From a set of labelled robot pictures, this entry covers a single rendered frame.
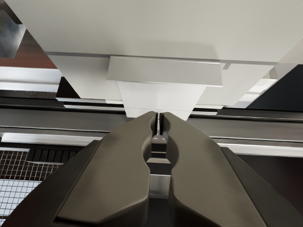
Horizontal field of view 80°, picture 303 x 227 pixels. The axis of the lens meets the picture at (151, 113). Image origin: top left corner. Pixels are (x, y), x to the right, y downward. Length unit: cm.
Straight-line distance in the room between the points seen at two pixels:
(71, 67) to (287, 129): 52
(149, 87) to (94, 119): 33
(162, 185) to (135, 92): 10
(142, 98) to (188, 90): 5
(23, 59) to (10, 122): 34
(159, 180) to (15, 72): 22
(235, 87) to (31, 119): 49
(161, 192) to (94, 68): 14
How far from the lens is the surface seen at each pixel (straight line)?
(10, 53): 33
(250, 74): 18
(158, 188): 21
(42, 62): 26
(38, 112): 56
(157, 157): 41
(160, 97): 20
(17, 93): 92
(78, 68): 18
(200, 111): 24
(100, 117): 49
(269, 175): 84
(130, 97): 20
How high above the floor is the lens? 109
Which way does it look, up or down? 22 degrees down
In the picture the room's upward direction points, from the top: 177 degrees counter-clockwise
